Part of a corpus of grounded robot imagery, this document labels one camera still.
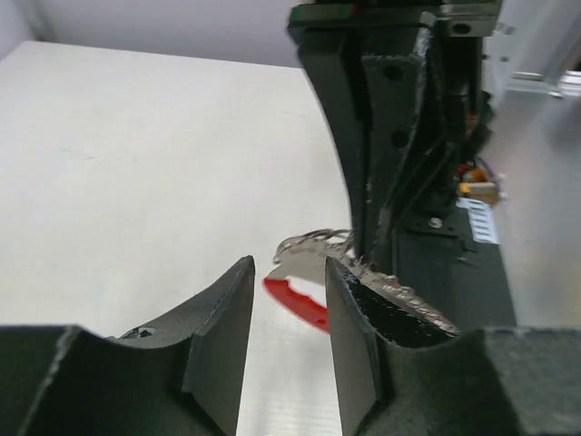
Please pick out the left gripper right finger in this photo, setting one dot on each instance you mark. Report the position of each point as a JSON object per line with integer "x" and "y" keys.
{"x": 395, "y": 377}

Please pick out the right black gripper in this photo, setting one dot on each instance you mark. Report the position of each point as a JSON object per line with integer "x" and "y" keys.
{"x": 384, "y": 104}

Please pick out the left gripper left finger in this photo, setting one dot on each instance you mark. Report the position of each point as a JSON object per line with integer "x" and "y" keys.
{"x": 178, "y": 374}

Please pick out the red handled key organizer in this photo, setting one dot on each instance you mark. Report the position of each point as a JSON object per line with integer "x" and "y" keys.
{"x": 305, "y": 256}

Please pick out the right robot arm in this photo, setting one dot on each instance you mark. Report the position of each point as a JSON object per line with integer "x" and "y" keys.
{"x": 466, "y": 104}

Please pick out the right white cable duct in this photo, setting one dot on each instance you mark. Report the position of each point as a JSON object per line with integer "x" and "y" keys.
{"x": 481, "y": 220}

